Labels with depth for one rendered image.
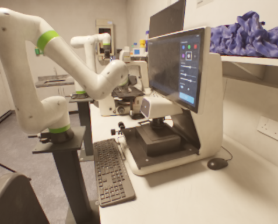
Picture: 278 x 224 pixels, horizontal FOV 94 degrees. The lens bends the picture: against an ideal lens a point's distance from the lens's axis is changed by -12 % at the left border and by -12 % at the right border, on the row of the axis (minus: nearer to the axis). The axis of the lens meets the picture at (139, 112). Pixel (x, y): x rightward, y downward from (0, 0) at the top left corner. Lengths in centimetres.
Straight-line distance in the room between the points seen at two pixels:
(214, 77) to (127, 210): 61
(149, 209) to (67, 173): 63
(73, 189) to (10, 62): 85
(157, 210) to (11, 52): 79
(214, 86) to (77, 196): 110
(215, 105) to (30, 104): 80
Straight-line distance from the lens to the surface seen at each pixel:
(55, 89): 344
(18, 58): 73
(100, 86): 70
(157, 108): 64
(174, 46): 61
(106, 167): 73
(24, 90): 73
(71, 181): 112
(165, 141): 65
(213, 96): 69
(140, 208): 60
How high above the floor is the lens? 125
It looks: 21 degrees down
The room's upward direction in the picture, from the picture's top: straight up
